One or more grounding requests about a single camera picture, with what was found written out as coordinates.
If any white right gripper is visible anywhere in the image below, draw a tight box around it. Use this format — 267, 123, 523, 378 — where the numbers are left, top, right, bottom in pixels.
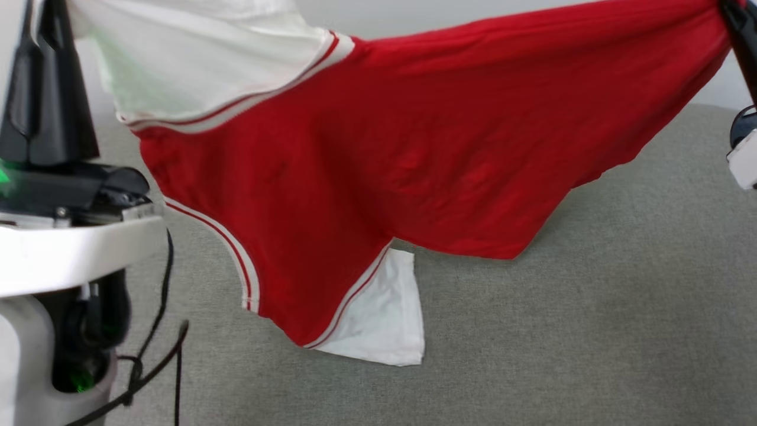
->
717, 0, 757, 191

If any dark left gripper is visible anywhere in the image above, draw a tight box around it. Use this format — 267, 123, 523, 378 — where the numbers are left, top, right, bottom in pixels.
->
0, 0, 153, 228

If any red and white garment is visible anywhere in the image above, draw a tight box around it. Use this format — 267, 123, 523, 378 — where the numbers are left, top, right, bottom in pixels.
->
65, 0, 734, 367

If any thin black cable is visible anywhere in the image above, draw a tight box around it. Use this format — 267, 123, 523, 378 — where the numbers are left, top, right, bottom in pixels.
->
64, 319, 190, 426
115, 230, 176, 409

